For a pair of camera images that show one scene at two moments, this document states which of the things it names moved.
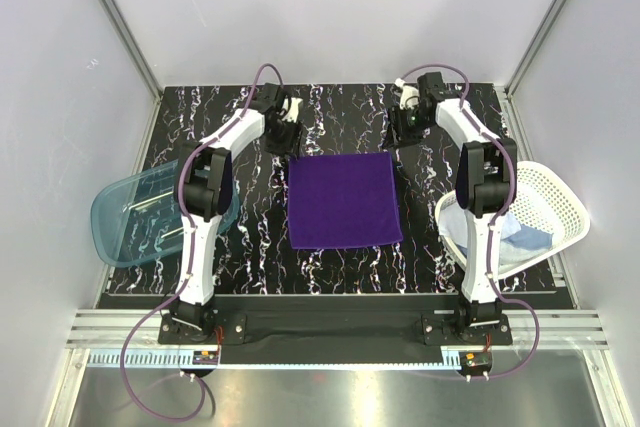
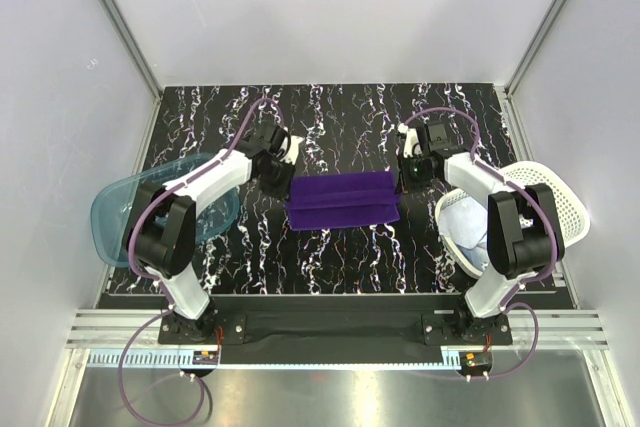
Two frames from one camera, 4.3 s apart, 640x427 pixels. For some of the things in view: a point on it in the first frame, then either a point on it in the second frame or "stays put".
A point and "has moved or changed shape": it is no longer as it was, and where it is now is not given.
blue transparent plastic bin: (138, 219) stays put
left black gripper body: (283, 140) -> (277, 179)
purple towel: (343, 200) has moved or changed shape
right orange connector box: (475, 361) stays put
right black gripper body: (409, 125) -> (413, 177)
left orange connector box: (205, 357) stays put
